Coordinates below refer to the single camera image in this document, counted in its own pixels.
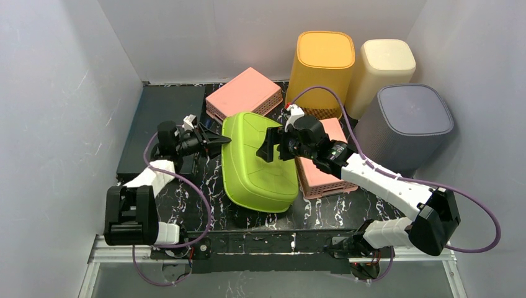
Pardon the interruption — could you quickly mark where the orange slatted waste bin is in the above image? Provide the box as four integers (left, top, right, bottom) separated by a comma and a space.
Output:
285, 31, 355, 120

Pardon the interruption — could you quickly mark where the grey slatted waste bin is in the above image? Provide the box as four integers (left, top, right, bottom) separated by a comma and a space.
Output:
354, 84, 454, 178

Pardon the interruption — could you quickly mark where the green plastic tray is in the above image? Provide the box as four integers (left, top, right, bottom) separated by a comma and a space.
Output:
221, 112, 299, 213

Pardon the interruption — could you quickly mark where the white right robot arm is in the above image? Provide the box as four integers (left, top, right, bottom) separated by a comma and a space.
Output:
256, 115, 460, 256

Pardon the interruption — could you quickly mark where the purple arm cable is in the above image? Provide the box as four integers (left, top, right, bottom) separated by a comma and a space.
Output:
131, 131, 213, 287
285, 85, 502, 284

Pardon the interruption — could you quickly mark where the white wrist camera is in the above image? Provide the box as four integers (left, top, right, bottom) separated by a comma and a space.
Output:
284, 103, 305, 132
182, 114, 198, 132

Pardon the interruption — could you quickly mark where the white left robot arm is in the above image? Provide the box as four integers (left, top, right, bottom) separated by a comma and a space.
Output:
104, 115, 231, 249

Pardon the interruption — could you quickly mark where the cream bin liner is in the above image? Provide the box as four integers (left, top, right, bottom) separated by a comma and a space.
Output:
345, 39, 416, 120

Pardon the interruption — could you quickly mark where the dark grey flat box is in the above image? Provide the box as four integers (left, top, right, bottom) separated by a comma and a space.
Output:
116, 85, 205, 183

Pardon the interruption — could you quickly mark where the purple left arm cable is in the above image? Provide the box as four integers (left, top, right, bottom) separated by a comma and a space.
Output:
131, 131, 213, 287

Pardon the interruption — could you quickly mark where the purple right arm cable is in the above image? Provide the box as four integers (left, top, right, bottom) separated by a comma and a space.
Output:
285, 85, 502, 284

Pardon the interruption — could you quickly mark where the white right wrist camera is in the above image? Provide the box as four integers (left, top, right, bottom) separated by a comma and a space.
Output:
284, 103, 305, 132

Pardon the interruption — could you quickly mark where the pink perforated basket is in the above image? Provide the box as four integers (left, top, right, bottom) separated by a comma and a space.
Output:
205, 68, 283, 123
295, 118, 358, 200

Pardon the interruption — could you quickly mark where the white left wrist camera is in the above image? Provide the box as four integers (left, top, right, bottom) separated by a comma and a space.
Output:
182, 114, 198, 132

